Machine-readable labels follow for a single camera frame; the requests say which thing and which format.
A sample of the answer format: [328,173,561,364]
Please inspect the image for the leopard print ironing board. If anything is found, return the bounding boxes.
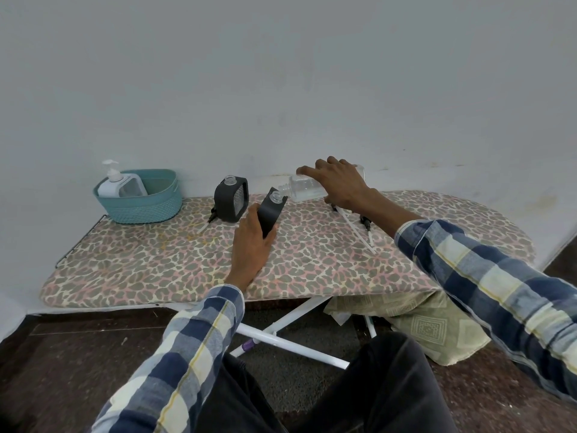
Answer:
[39,189,537,370]

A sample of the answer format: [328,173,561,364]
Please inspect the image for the person's black trousers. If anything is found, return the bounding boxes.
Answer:
[194,331,459,433]

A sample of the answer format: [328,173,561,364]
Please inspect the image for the tall clear plastic bottle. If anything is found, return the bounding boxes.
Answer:
[277,165,367,203]

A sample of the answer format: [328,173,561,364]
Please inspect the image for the person's right hand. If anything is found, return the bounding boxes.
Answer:
[296,156,391,218]

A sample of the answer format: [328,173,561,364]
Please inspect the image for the person's left forearm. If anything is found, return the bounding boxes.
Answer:
[90,277,253,433]

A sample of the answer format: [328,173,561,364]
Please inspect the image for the teal plastic basket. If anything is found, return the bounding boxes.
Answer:
[93,170,183,225]

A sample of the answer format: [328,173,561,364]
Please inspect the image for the person's left hand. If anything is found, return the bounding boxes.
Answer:
[224,204,280,292]

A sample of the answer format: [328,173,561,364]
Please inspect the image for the person's right forearm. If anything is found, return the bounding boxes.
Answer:
[369,189,577,402]

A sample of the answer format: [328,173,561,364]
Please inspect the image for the black soap dispenser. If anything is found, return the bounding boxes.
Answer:
[257,186,289,239]
[213,175,249,224]

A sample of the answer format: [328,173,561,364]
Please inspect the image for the white square dispenser bottle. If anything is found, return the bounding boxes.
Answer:
[97,173,148,199]

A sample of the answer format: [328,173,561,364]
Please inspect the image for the long-tube black pump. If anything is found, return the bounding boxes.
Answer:
[330,202,377,256]

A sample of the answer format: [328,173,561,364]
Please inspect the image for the white pump head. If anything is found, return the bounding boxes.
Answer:
[102,159,124,183]

